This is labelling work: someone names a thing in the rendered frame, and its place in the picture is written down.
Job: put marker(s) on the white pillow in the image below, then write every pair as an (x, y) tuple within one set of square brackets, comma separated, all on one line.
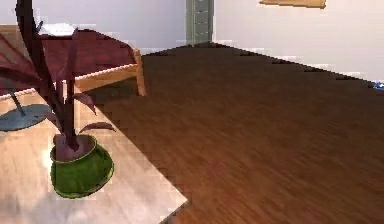
[(58, 29)]

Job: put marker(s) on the dark blue lamp base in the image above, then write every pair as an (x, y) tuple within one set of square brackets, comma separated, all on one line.
[(20, 118)]

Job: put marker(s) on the wooden framed picture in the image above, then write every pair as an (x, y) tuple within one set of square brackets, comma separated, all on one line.
[(293, 3)]

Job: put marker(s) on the purple house plant green pot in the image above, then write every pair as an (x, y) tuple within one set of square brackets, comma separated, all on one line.
[(81, 170)]

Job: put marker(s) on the grey room door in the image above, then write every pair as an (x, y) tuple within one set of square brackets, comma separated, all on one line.
[(199, 21)]

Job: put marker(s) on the pale wooden table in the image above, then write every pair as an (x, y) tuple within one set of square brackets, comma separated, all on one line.
[(133, 193)]

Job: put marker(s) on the small blue object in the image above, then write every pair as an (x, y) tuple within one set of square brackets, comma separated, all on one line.
[(379, 86)]

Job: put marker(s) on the wooden bed dark red cover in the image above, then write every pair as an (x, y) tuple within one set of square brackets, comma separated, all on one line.
[(96, 56)]

